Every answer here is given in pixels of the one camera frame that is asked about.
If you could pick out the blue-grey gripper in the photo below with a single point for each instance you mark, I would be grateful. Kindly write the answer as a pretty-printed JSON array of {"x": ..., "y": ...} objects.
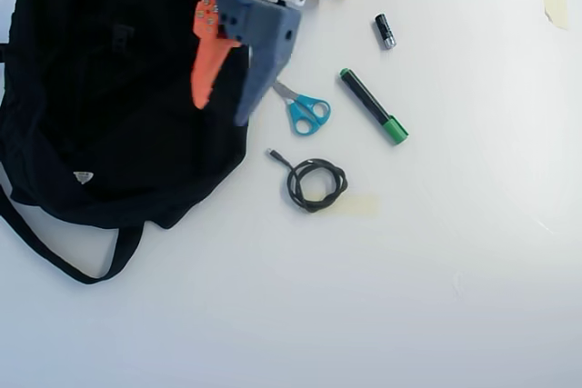
[{"x": 268, "y": 26}]

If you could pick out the black fabric bag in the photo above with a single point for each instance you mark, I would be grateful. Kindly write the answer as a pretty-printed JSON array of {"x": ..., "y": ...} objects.
[{"x": 113, "y": 124}]

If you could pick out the black marker with green cap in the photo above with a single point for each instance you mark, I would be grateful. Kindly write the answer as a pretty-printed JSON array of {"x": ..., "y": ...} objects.
[{"x": 373, "y": 104}]

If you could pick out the black silver battery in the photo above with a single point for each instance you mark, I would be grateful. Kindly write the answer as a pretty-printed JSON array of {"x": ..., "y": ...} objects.
[{"x": 385, "y": 31}]

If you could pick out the short beige masking tape strip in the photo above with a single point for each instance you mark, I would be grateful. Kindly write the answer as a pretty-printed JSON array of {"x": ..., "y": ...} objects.
[{"x": 361, "y": 205}]

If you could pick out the torn beige masking tape piece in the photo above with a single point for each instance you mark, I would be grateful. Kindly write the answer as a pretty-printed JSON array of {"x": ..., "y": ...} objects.
[{"x": 555, "y": 2}]

